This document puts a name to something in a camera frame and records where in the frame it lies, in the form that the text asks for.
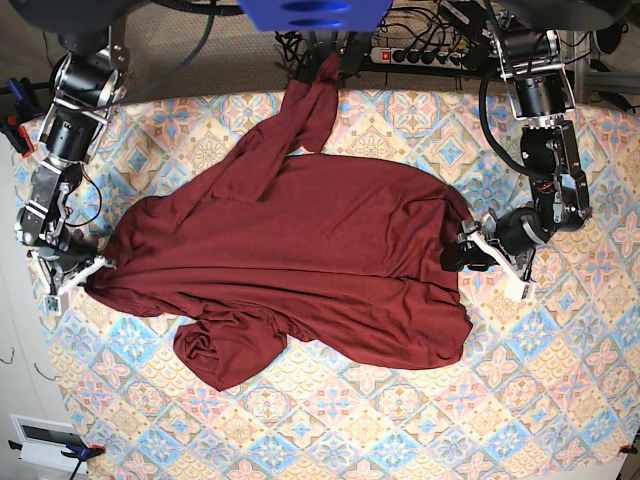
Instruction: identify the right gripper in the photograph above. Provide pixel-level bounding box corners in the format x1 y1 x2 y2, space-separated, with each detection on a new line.
44 255 116 313

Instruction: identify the white power strip red switch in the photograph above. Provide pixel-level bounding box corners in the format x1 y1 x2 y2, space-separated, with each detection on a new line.
369 47 467 70

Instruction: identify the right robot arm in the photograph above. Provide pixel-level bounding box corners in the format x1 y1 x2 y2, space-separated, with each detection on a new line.
15 25 129 316

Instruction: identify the blue handled clamp lower left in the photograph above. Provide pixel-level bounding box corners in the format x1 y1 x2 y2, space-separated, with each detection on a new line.
8 440 105 479

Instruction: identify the white wall socket box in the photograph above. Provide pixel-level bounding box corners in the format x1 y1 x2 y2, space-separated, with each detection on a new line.
9 414 83 473

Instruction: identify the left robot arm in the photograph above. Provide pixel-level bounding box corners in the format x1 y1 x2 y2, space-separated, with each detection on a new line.
440 27 592 301

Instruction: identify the patterned colourful tablecloth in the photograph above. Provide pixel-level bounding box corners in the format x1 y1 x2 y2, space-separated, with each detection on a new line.
38 91 639 479

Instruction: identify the dark red t-shirt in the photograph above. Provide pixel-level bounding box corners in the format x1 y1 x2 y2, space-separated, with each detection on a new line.
85 56 472 390

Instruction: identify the orange clamp lower right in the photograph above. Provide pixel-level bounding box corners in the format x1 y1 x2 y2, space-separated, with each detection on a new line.
619 445 638 455

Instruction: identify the clamp upper left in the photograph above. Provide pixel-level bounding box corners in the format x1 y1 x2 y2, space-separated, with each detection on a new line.
1 77 37 158

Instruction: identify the blue plastic mount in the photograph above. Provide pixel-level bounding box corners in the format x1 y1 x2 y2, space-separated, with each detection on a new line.
238 0 392 33

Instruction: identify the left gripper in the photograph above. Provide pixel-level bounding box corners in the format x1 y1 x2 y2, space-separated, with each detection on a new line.
440 220 536 301

